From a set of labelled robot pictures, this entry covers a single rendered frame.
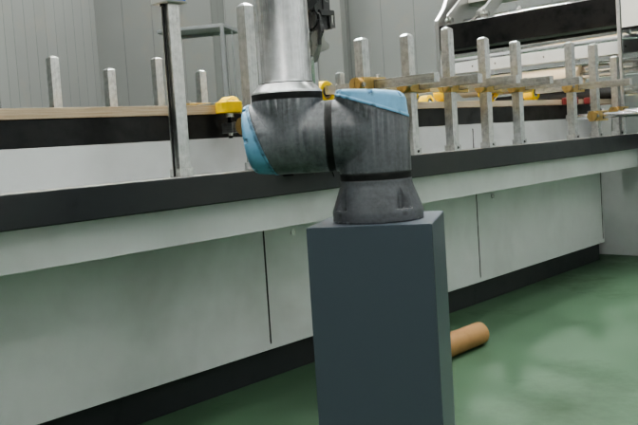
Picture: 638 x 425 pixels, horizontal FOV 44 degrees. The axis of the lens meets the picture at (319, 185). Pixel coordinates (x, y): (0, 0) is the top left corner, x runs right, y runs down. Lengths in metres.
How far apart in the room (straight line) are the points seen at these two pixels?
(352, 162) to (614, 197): 3.36
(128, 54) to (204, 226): 8.24
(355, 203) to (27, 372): 0.99
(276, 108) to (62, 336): 0.92
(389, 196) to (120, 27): 8.97
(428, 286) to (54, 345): 1.05
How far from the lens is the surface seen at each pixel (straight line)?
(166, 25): 2.11
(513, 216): 3.79
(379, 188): 1.57
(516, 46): 3.44
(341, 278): 1.56
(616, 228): 4.85
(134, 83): 10.25
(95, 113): 2.19
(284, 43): 1.62
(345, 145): 1.58
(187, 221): 2.11
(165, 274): 2.33
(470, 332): 2.85
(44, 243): 1.90
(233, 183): 2.16
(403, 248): 1.53
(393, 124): 1.58
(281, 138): 1.59
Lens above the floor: 0.77
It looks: 3 degrees down
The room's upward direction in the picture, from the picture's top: 4 degrees counter-clockwise
